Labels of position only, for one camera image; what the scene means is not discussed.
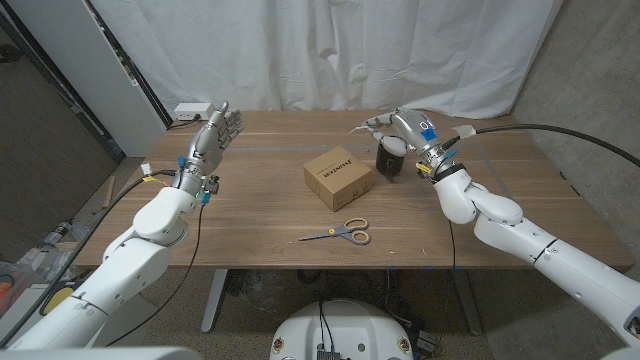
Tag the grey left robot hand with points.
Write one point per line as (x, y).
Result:
(207, 145)

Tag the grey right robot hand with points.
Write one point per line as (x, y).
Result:
(417, 132)

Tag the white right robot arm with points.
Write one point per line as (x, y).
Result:
(550, 255)

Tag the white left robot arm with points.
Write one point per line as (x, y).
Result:
(125, 265)

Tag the black cup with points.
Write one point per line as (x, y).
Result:
(387, 165)

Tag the brown cardboard box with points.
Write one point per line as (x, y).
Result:
(335, 175)

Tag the small grey adapter box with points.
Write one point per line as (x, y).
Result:
(426, 341)

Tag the white power strip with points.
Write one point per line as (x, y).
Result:
(190, 110)

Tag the wooden stick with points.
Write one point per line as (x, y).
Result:
(108, 192)

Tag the white cloth backdrop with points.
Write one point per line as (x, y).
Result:
(325, 50)

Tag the white cabinet panel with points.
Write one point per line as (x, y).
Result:
(90, 70)

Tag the grey table leg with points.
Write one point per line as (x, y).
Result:
(469, 305)
(214, 300)

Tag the clutter pile with plastic bags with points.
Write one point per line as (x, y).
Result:
(50, 250)

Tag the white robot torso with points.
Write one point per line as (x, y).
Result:
(345, 330)

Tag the yellow black foot pedal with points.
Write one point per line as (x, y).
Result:
(57, 301)

